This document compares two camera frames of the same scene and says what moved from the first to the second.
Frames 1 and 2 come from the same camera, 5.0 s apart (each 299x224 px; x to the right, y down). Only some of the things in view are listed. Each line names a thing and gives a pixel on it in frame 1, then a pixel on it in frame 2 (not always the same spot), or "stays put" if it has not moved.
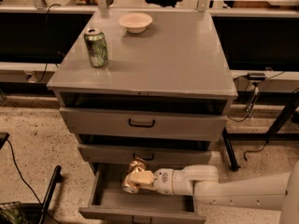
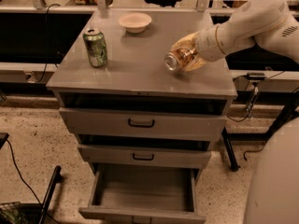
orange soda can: x=136 y=165 → x=177 y=59
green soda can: x=96 y=47 stays put
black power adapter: x=257 y=77 stays put
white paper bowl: x=135 y=21 stays put
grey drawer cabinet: x=144 y=87 stays put
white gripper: x=163 y=181 → x=206 y=44
